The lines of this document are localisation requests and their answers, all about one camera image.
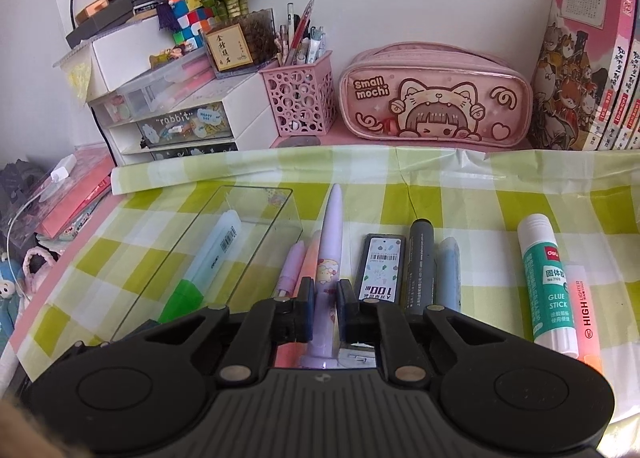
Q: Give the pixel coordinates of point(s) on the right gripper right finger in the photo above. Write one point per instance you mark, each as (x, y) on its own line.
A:
(382, 325)

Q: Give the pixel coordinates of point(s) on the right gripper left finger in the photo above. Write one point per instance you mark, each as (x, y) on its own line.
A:
(256, 336)

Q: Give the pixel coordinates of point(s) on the pencil lead refill case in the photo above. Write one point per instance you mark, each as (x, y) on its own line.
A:
(381, 266)

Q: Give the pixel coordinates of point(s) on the purple cartoon pen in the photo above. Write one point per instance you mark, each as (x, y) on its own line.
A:
(320, 349)

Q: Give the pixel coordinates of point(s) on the lilac mechanical pencil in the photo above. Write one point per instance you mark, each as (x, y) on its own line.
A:
(289, 274)

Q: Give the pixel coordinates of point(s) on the black grey marker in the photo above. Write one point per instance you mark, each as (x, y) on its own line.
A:
(420, 267)

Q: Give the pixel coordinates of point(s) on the clear plastic organizer box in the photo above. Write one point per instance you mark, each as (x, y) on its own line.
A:
(231, 255)

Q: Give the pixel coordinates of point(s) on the green cap highlighter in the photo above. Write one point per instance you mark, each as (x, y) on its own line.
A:
(190, 292)

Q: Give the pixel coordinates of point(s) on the blue grey marker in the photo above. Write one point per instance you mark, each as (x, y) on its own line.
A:
(448, 275)

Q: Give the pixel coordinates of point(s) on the white green glue stick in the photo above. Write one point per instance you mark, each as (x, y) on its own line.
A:
(549, 301)

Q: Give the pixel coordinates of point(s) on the orange cap highlighter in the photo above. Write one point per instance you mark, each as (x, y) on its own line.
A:
(589, 348)

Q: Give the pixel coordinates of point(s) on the pink highlighter pen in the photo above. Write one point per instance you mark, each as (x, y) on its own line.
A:
(289, 354)

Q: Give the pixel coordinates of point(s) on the green checkered tablecloth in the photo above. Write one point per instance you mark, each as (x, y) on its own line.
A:
(130, 256)

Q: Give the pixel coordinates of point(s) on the white drawer organizer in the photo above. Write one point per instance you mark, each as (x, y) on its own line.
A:
(224, 115)

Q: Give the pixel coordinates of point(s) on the pink perforated pen holder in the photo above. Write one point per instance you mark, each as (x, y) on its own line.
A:
(302, 97)

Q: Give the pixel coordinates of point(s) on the pink cartoon pencil case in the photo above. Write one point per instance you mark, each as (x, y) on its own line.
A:
(422, 92)

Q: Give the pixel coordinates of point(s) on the clear tray with pink books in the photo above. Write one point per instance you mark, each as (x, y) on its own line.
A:
(59, 204)

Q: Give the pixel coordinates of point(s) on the clear storage box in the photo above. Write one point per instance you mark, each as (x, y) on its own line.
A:
(159, 90)

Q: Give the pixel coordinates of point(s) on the pens in holder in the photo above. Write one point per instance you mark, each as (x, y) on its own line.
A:
(298, 41)

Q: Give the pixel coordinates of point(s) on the lucky bamboo plant pot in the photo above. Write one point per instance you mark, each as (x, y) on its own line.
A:
(240, 39)

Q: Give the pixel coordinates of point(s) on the white cardboard box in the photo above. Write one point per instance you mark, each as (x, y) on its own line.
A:
(104, 63)

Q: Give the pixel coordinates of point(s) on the rubik cube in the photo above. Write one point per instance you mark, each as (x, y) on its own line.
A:
(187, 21)

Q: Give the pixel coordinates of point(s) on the black flat box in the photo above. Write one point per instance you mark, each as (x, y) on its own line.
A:
(103, 15)

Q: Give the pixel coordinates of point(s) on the pink cartoon book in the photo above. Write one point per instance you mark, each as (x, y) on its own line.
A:
(581, 66)

